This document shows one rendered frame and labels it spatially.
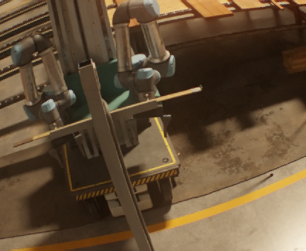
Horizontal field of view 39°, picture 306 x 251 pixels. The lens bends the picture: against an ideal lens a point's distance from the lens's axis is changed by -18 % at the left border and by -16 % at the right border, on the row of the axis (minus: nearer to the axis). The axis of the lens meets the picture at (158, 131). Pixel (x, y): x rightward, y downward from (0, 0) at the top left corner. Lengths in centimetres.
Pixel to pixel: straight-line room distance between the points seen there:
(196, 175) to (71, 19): 138
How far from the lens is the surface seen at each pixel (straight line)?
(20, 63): 243
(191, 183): 321
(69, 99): 247
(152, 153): 299
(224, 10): 344
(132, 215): 241
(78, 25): 271
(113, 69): 277
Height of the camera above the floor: 212
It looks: 35 degrees down
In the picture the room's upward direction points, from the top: 13 degrees counter-clockwise
